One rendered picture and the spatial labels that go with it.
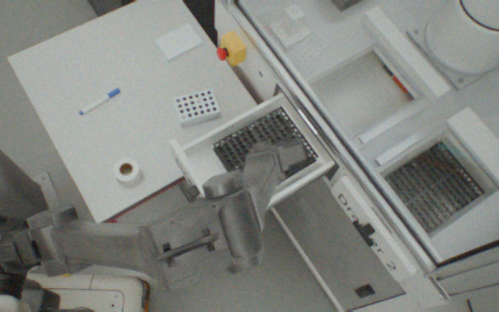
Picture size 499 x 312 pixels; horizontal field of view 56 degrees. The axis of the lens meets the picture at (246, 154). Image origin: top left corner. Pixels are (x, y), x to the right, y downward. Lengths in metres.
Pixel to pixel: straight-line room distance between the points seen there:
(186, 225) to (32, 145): 1.90
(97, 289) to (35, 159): 0.78
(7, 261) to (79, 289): 0.96
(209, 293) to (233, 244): 1.53
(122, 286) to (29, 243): 0.98
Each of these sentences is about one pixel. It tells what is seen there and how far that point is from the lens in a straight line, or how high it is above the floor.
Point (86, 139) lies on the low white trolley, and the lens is 1.46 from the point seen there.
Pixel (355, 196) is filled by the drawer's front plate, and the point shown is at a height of 0.93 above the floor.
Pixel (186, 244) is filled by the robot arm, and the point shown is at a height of 1.53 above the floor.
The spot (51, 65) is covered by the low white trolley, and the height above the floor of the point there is 0.76.
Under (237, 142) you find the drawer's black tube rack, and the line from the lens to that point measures 1.26.
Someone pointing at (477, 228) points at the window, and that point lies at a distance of 0.99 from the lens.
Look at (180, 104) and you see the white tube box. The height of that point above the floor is 0.80.
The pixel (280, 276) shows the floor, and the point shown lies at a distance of 2.09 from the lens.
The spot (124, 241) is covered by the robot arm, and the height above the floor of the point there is 1.49.
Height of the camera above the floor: 2.05
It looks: 67 degrees down
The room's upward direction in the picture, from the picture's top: 10 degrees clockwise
